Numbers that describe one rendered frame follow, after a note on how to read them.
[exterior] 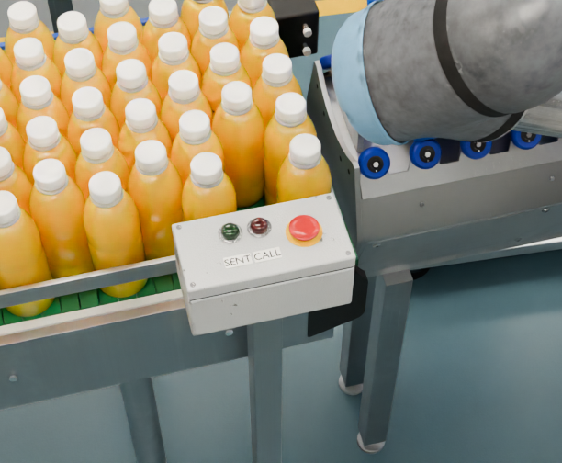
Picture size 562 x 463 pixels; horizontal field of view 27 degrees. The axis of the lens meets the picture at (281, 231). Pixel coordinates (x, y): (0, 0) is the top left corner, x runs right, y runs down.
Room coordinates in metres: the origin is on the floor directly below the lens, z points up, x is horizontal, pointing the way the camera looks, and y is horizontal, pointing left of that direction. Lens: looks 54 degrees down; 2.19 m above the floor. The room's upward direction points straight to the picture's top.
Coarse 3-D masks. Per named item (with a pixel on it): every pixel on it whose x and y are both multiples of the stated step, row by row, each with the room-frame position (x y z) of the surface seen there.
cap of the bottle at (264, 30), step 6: (258, 18) 1.16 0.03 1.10; (264, 18) 1.16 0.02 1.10; (270, 18) 1.16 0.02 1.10; (252, 24) 1.15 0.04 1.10; (258, 24) 1.15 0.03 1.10; (264, 24) 1.15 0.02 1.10; (270, 24) 1.15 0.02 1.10; (276, 24) 1.15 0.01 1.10; (252, 30) 1.14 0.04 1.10; (258, 30) 1.14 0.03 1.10; (264, 30) 1.14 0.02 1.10; (270, 30) 1.14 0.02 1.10; (276, 30) 1.14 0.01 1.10; (252, 36) 1.14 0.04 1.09; (258, 36) 1.13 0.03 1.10; (264, 36) 1.13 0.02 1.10; (270, 36) 1.13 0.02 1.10; (276, 36) 1.14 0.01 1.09; (258, 42) 1.13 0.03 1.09; (264, 42) 1.13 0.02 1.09; (270, 42) 1.13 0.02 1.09
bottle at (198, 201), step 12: (192, 180) 0.89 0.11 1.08; (228, 180) 0.91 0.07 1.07; (192, 192) 0.89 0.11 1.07; (204, 192) 0.88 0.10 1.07; (216, 192) 0.88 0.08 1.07; (228, 192) 0.89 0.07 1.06; (192, 204) 0.88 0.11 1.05; (204, 204) 0.88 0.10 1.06; (216, 204) 0.88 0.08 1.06; (228, 204) 0.88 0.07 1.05; (192, 216) 0.87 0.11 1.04; (204, 216) 0.87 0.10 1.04
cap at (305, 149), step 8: (296, 136) 0.95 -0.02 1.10; (304, 136) 0.95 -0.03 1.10; (312, 136) 0.95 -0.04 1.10; (296, 144) 0.94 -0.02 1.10; (304, 144) 0.94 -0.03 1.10; (312, 144) 0.94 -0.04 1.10; (296, 152) 0.92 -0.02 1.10; (304, 152) 0.92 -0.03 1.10; (312, 152) 0.92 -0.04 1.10; (296, 160) 0.92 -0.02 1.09; (304, 160) 0.92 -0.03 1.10; (312, 160) 0.92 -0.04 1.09
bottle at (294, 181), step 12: (288, 156) 0.93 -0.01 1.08; (288, 168) 0.92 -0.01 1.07; (300, 168) 0.92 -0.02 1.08; (312, 168) 0.92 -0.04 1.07; (324, 168) 0.93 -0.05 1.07; (276, 180) 0.93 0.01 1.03; (288, 180) 0.91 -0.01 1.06; (300, 180) 0.91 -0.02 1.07; (312, 180) 0.91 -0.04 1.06; (324, 180) 0.92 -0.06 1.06; (276, 192) 0.93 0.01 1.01; (288, 192) 0.91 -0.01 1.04; (300, 192) 0.90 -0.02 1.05; (312, 192) 0.90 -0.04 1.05; (324, 192) 0.91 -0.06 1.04
